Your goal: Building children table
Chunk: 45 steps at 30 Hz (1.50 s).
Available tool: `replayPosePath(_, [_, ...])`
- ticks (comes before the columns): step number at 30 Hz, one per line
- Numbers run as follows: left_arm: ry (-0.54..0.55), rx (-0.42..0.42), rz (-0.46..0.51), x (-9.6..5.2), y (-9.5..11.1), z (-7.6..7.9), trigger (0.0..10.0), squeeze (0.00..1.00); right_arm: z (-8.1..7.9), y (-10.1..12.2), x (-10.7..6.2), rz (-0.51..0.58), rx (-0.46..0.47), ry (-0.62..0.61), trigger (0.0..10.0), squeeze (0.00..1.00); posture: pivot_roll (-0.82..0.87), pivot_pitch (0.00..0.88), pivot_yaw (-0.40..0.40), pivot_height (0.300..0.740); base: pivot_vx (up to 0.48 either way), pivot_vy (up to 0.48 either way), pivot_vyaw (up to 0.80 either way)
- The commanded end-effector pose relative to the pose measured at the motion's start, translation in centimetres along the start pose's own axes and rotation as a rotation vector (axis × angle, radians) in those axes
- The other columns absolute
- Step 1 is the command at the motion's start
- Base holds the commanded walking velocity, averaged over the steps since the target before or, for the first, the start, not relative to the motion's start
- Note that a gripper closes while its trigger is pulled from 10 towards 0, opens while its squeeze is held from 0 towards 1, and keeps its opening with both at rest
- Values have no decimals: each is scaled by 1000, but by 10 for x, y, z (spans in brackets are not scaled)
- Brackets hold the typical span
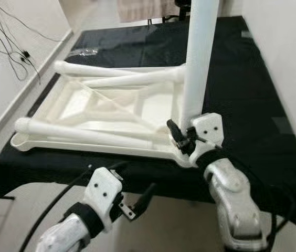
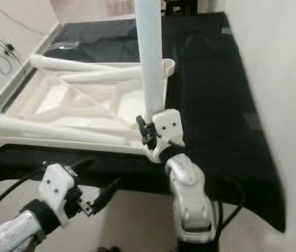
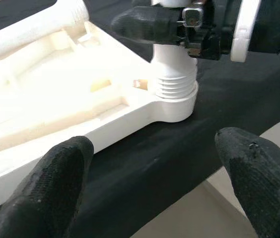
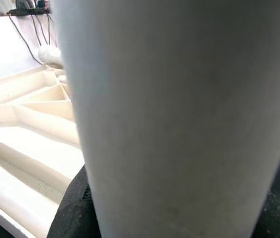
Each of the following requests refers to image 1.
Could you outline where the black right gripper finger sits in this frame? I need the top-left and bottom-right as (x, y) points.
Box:
(166, 119), (184, 143)

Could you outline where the white plastic children table top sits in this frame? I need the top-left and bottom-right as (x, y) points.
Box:
(10, 63), (201, 169)

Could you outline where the black table cloth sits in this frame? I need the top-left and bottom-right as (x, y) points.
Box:
(0, 16), (296, 237)

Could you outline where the clear plastic wrap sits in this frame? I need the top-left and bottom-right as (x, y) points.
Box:
(67, 46), (104, 57)

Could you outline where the pink cloth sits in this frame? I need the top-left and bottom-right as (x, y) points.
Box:
(118, 0), (183, 23)

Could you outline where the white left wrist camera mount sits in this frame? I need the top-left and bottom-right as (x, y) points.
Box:
(82, 167), (125, 221)

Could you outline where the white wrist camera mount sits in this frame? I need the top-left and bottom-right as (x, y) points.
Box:
(82, 167), (125, 221)
(187, 113), (224, 150)

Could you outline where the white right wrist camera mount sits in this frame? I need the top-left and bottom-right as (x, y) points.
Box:
(187, 113), (224, 150)

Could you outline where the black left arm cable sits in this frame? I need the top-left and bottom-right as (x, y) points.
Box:
(19, 165), (93, 252)

